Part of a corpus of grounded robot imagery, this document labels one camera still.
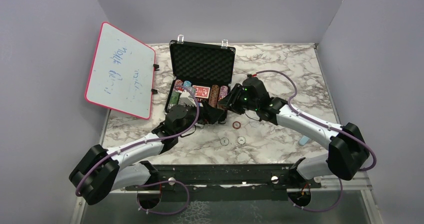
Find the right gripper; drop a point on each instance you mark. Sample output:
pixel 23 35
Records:
pixel 243 91

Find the red playing card deck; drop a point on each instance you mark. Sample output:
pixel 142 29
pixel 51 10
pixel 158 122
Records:
pixel 202 92

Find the red green chip stack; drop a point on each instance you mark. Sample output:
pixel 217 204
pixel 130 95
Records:
pixel 175 94

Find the black poker case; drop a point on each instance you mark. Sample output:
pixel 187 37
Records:
pixel 203 65

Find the red poker chip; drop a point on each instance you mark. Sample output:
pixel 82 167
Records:
pixel 236 125

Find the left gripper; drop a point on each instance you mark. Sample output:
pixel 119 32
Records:
pixel 208 114

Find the blue orange chip stack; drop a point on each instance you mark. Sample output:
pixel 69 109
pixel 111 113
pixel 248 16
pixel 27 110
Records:
pixel 187 86

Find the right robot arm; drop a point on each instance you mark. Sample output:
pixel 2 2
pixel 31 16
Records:
pixel 345 154

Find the white poker chip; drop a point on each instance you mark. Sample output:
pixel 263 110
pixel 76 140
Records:
pixel 241 140
pixel 224 141

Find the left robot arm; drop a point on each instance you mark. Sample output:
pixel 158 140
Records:
pixel 102 170

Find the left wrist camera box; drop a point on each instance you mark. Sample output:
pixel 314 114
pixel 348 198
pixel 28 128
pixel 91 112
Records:
pixel 188 100

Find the pink framed whiteboard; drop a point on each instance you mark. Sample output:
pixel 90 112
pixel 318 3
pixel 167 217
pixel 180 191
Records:
pixel 122 72

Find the orange black chip stack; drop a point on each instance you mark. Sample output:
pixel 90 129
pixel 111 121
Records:
pixel 214 95

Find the purple green chip stack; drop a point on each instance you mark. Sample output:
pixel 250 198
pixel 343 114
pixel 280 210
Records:
pixel 223 91

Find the white poker chip right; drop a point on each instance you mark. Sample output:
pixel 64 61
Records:
pixel 241 140

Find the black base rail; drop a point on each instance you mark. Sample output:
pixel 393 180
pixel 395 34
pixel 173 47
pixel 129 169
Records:
pixel 213 183

